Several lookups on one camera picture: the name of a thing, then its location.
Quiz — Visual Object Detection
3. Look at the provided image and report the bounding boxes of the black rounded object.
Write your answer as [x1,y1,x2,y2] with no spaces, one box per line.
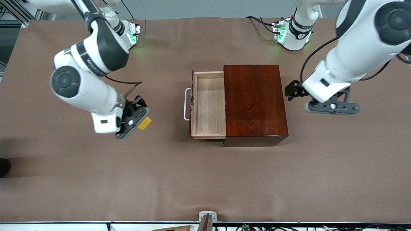
[0,158,11,178]

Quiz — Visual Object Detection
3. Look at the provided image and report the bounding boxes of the yellow block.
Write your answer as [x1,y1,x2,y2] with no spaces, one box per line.
[137,117,152,131]

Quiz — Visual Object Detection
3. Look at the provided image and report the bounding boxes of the aluminium frame with braces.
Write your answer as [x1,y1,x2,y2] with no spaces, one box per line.
[0,0,45,27]

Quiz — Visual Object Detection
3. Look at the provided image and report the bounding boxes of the brown cardboard piece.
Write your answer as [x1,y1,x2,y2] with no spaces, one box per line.
[151,225,194,231]

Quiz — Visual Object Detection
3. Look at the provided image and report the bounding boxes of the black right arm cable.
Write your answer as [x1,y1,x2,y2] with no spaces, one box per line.
[104,75,143,98]

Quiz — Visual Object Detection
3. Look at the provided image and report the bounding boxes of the brown table cover sheet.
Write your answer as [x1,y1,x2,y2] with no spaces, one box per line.
[0,17,411,223]

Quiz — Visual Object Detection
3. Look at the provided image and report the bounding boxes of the grey metal clamp bracket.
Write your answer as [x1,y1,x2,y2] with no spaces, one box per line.
[197,210,218,231]

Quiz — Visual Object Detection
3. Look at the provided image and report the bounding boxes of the dark brown wooden cabinet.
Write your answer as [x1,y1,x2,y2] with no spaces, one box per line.
[223,64,289,147]

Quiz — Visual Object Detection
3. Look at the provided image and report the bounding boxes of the black base power cables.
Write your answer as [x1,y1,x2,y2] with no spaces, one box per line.
[246,15,279,34]

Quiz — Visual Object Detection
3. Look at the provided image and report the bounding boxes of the thin black floor cable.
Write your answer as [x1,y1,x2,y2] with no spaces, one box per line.
[120,0,135,20]

